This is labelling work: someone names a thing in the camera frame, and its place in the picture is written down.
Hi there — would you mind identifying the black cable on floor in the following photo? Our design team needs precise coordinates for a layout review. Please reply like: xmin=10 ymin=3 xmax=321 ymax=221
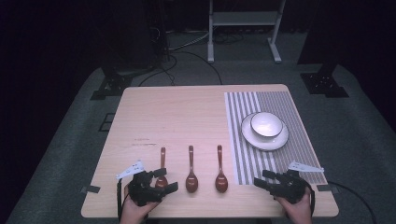
xmin=326 ymin=180 xmax=378 ymax=224

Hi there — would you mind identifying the grey striped placemat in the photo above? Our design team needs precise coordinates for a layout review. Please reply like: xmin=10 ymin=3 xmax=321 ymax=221
xmin=223 ymin=91 xmax=328 ymax=187

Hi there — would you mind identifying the black stand base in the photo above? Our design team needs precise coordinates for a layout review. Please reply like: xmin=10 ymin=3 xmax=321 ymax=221
xmin=90 ymin=65 xmax=134 ymax=101
xmin=300 ymin=62 xmax=350 ymax=99

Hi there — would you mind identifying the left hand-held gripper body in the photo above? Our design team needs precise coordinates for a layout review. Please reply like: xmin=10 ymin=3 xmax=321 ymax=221
xmin=115 ymin=160 xmax=164 ymax=207

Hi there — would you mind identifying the white floor cable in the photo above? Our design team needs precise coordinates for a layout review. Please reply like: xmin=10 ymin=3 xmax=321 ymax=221
xmin=167 ymin=30 xmax=210 ymax=52

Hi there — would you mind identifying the reddish-brown wooden spoon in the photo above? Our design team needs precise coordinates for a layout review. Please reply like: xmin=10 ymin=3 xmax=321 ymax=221
xmin=154 ymin=147 xmax=169 ymax=190
xmin=185 ymin=145 xmax=199 ymax=194
xmin=214 ymin=144 xmax=229 ymax=194

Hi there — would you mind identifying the white metal stand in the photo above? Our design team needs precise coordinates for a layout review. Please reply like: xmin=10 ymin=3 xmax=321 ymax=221
xmin=206 ymin=0 xmax=287 ymax=64

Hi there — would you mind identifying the person's left hand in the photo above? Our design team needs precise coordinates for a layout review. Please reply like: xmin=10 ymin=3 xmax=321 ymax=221
xmin=119 ymin=186 xmax=160 ymax=224

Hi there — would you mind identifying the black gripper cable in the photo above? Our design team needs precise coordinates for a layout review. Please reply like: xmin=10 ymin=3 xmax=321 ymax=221
xmin=117 ymin=179 xmax=123 ymax=222
xmin=306 ymin=181 xmax=317 ymax=217

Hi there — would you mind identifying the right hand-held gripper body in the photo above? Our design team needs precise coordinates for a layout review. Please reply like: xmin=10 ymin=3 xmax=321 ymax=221
xmin=269 ymin=161 xmax=325 ymax=205

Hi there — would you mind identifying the white plate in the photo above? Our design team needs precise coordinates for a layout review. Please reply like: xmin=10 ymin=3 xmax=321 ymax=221
xmin=240 ymin=112 xmax=290 ymax=152

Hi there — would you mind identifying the white bowl with dark rim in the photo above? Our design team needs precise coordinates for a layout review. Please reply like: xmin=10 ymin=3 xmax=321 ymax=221
xmin=249 ymin=111 xmax=284 ymax=139

